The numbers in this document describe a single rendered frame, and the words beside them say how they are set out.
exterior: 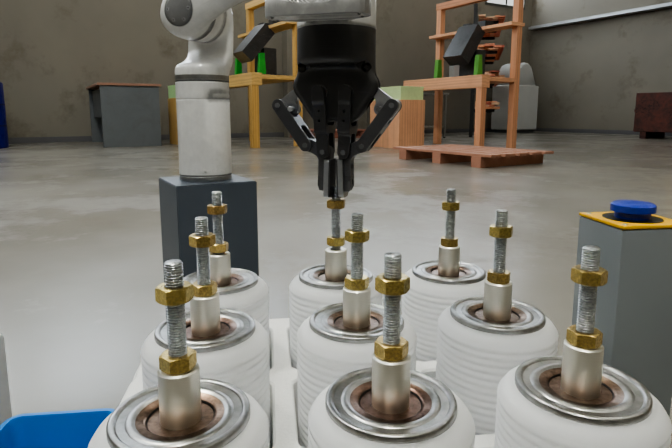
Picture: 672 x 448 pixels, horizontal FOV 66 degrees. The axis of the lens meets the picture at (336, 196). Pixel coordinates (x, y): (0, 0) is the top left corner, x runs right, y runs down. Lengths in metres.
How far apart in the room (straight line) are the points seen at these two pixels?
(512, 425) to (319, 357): 0.14
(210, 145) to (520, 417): 0.71
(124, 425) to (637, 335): 0.46
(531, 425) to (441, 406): 0.05
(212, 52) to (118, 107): 6.16
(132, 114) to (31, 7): 2.45
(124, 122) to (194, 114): 6.20
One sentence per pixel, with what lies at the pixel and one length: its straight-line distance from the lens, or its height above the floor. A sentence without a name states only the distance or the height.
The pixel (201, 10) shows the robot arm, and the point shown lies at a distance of 0.91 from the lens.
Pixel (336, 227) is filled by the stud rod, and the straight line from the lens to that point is 0.52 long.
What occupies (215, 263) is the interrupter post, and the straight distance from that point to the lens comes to 0.52.
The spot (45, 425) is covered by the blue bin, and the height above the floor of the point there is 0.11.
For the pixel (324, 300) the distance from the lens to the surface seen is 0.50.
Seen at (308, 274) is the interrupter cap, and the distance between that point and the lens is 0.54.
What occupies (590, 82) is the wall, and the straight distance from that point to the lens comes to 12.60.
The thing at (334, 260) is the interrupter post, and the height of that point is 0.27.
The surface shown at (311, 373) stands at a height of 0.22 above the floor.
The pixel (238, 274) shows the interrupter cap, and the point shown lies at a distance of 0.55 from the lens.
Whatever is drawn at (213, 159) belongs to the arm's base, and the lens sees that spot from 0.92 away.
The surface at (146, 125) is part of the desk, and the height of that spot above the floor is 0.27.
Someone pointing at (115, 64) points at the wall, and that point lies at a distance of 8.84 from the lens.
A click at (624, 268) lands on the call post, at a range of 0.56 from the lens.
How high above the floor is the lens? 0.42
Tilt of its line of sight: 9 degrees down
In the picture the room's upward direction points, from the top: straight up
